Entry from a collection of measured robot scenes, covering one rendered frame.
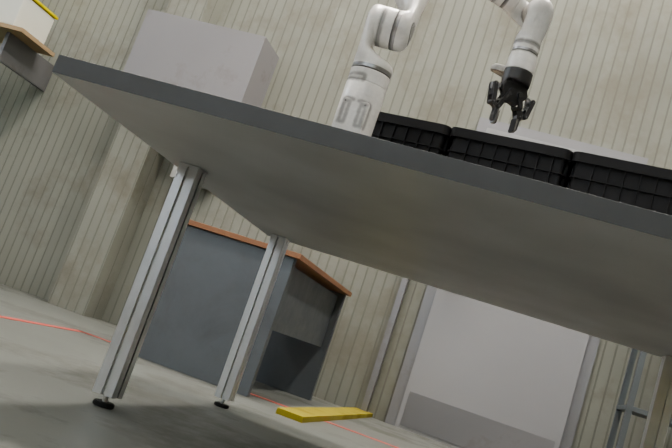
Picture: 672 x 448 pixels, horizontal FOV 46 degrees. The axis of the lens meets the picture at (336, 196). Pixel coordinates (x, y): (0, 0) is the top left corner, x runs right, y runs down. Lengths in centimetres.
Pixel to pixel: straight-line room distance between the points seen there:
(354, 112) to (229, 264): 221
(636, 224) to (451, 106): 438
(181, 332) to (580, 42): 349
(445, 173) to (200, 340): 259
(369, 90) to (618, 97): 415
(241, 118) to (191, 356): 245
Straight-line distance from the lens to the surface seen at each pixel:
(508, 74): 210
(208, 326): 384
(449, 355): 529
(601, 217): 139
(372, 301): 543
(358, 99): 174
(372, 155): 142
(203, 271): 389
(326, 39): 606
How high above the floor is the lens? 32
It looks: 11 degrees up
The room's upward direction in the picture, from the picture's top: 19 degrees clockwise
